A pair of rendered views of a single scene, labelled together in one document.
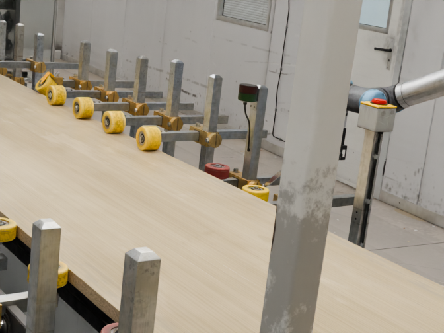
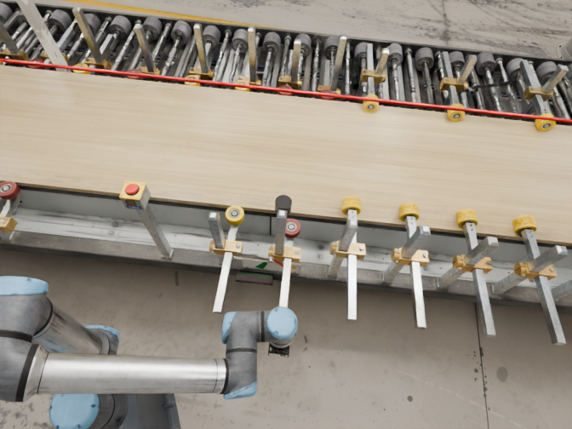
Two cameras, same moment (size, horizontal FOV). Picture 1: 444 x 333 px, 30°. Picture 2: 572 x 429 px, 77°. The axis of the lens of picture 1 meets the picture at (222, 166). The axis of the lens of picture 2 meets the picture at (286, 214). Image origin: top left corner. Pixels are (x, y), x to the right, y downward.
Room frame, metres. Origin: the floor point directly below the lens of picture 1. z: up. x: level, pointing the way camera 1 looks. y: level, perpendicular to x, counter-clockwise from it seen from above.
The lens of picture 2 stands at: (3.01, -0.59, 2.24)
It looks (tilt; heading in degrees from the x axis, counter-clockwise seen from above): 59 degrees down; 127
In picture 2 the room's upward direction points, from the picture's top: 5 degrees clockwise
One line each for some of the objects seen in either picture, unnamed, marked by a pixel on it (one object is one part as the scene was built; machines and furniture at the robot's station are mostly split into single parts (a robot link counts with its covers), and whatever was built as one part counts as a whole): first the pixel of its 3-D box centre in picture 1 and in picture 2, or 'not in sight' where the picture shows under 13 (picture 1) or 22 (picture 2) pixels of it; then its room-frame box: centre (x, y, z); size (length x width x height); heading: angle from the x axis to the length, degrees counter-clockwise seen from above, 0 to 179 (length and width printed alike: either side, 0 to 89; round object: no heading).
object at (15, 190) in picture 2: not in sight; (13, 194); (1.55, -0.70, 0.85); 0.08 x 0.08 x 0.11
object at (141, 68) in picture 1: (137, 116); (462, 266); (3.21, 0.35, 0.91); 0.03 x 0.03 x 0.48; 37
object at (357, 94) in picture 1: (365, 100); (243, 330); (2.78, -0.46, 1.14); 0.12 x 0.12 x 0.09; 45
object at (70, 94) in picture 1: (110, 94); (540, 277); (3.46, 0.50, 0.95); 0.50 x 0.04 x 0.04; 127
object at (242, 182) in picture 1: (243, 184); (284, 253); (2.62, -0.08, 0.85); 0.13 x 0.06 x 0.05; 37
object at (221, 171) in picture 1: (215, 181); (290, 231); (2.58, 0.01, 0.85); 0.08 x 0.08 x 0.11
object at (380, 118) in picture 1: (376, 117); (135, 196); (2.19, -0.40, 1.18); 0.07 x 0.07 x 0.08; 37
